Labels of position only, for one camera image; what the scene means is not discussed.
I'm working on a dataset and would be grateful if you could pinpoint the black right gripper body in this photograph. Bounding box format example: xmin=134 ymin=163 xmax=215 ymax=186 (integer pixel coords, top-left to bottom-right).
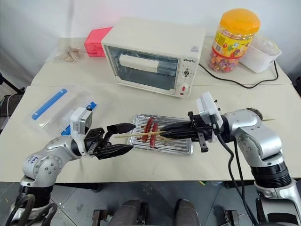
xmin=187 ymin=110 xmax=217 ymax=153

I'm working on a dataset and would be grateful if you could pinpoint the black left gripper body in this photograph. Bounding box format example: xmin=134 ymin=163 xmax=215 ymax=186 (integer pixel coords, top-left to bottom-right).
xmin=84 ymin=127 xmax=112 ymax=157

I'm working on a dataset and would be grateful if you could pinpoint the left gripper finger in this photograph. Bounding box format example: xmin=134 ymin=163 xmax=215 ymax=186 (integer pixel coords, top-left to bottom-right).
xmin=106 ymin=122 xmax=137 ymax=140
xmin=95 ymin=144 xmax=135 ymax=161

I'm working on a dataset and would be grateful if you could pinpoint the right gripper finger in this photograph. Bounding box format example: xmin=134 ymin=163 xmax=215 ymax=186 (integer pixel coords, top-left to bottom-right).
xmin=159 ymin=130 xmax=200 ymax=143
xmin=161 ymin=121 xmax=192 ymax=133

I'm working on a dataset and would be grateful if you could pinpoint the ribbed metal tray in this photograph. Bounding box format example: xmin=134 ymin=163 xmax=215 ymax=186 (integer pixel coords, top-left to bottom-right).
xmin=127 ymin=113 xmax=194 ymax=156

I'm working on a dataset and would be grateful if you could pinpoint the red sausage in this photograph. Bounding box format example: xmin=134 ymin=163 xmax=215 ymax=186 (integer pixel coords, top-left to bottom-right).
xmin=141 ymin=118 xmax=154 ymax=143
xmin=149 ymin=122 xmax=159 ymax=149

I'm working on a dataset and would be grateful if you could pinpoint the dark skewer cup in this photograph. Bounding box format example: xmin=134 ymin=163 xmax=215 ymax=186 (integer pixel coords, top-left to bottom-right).
xmin=246 ymin=107 xmax=264 ymax=120

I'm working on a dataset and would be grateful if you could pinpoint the clear container with blue latches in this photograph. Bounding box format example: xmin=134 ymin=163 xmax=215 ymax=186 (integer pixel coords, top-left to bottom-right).
xmin=24 ymin=84 xmax=98 ymax=137

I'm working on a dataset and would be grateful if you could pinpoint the dark rounded shape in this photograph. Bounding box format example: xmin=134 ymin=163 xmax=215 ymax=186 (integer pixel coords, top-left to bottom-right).
xmin=109 ymin=198 xmax=150 ymax=226
xmin=174 ymin=198 xmax=201 ymax=226

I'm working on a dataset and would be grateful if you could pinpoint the clear bag of beige snacks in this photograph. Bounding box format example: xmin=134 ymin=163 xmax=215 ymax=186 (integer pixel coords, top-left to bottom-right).
xmin=44 ymin=44 xmax=86 ymax=64

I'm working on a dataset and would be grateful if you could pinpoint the pink plastic box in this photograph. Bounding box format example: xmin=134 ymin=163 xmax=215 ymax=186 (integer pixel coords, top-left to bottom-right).
xmin=84 ymin=26 xmax=114 ymax=58

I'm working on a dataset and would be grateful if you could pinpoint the white plastic bin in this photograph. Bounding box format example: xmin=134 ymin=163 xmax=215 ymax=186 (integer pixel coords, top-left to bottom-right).
xmin=239 ymin=35 xmax=283 ymax=74

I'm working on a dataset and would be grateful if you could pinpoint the candy jar with orange lid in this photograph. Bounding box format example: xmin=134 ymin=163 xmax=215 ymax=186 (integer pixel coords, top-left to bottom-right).
xmin=208 ymin=8 xmax=261 ymax=74

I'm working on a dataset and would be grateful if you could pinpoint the cream toaster oven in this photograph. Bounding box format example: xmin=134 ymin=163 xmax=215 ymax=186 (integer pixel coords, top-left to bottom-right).
xmin=101 ymin=17 xmax=207 ymax=98

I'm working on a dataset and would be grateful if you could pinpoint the black stand leg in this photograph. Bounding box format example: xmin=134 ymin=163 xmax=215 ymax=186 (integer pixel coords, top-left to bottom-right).
xmin=0 ymin=72 xmax=26 ymax=94

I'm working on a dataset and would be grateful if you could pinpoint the clear plastic bag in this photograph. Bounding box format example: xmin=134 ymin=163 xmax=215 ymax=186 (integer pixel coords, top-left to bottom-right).
xmin=255 ymin=32 xmax=280 ymax=57

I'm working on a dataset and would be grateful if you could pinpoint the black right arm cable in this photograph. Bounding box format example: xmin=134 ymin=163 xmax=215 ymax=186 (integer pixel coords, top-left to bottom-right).
xmin=210 ymin=114 xmax=260 ymax=226

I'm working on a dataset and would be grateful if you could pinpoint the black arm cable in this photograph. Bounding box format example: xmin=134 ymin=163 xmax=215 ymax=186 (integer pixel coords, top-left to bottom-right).
xmin=210 ymin=114 xmax=260 ymax=226
xmin=4 ymin=192 xmax=58 ymax=226

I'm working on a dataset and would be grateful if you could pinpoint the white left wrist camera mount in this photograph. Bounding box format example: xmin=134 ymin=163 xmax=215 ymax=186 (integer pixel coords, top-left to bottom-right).
xmin=69 ymin=107 xmax=93 ymax=157

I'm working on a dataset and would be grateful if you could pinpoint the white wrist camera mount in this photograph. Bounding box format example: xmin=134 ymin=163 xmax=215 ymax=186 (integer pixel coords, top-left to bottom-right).
xmin=69 ymin=107 xmax=93 ymax=157
xmin=196 ymin=91 xmax=224 ymax=144

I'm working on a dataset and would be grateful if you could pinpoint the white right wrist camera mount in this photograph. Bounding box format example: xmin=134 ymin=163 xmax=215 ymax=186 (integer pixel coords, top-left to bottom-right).
xmin=196 ymin=91 xmax=224 ymax=144

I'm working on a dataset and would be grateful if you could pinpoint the black oven power cable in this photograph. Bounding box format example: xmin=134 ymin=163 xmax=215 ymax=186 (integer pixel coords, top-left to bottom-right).
xmin=198 ymin=60 xmax=279 ymax=89

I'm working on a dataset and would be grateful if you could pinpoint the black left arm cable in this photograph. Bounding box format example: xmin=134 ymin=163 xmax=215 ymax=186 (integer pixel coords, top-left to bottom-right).
xmin=4 ymin=192 xmax=58 ymax=226

